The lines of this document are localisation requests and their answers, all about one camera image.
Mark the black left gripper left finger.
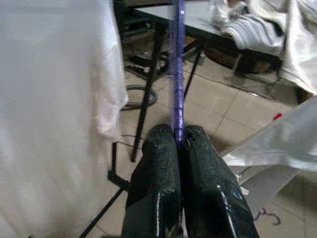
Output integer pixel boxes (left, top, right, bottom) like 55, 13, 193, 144
123, 123, 183, 238

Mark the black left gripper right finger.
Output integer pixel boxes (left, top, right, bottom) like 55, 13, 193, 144
178, 125, 261, 238

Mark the blue plastic clothes hanger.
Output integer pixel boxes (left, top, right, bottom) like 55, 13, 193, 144
169, 0, 187, 148

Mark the white T-shirt with small print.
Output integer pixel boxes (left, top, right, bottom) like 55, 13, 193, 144
0, 0, 129, 238

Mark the black clothes rack stand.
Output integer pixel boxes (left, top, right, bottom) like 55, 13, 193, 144
79, 22, 206, 238

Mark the plain white T-shirt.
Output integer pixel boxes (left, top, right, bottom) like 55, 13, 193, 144
221, 95, 317, 214

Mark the grey striped white towel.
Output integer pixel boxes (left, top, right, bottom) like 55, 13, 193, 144
202, 4, 284, 57

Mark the cream white cloth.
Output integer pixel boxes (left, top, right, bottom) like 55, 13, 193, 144
245, 0, 317, 96

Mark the white table with black legs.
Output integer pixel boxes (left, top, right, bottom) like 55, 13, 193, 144
128, 0, 285, 77

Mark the blue string squiggle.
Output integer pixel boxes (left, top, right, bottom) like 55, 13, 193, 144
254, 207, 282, 226

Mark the grey coiled floor cable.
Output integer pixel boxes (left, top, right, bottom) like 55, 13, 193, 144
121, 84, 159, 111

